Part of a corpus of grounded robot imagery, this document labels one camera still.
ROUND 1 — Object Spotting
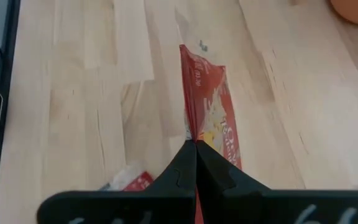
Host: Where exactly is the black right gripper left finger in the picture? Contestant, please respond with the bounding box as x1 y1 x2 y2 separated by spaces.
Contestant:
37 140 198 224

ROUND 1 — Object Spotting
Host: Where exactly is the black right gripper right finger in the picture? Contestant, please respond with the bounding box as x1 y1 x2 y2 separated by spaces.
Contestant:
196 139 358 224

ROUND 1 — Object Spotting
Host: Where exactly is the red popcorn bag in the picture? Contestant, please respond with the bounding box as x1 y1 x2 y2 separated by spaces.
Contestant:
99 162 155 192
178 44 242 224

